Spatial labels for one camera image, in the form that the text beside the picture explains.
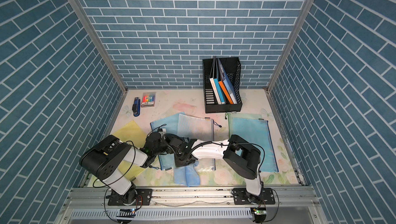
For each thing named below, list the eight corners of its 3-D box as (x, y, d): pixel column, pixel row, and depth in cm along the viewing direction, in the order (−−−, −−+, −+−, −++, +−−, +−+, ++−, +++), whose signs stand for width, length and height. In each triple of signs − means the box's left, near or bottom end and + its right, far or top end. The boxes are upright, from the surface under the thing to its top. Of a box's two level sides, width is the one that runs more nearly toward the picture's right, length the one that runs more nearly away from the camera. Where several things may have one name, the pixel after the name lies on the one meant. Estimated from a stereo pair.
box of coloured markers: (141, 107, 112) (140, 105, 111) (143, 94, 121) (142, 92, 119) (155, 106, 113) (154, 104, 112) (156, 93, 122) (155, 91, 120)
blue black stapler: (134, 116, 107) (131, 112, 102) (135, 100, 116) (133, 96, 112) (139, 115, 107) (137, 111, 103) (140, 100, 117) (138, 95, 113)
